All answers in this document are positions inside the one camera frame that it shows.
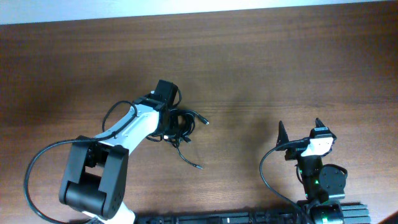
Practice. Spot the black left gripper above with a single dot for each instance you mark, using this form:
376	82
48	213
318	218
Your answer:
163	132

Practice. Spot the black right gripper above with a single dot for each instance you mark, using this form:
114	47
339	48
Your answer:
295	152

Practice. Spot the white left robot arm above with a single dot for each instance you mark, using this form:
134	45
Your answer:
94	180

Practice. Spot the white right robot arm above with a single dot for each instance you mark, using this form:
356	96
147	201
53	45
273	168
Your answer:
324	184

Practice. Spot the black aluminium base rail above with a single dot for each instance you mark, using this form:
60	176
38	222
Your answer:
248	216

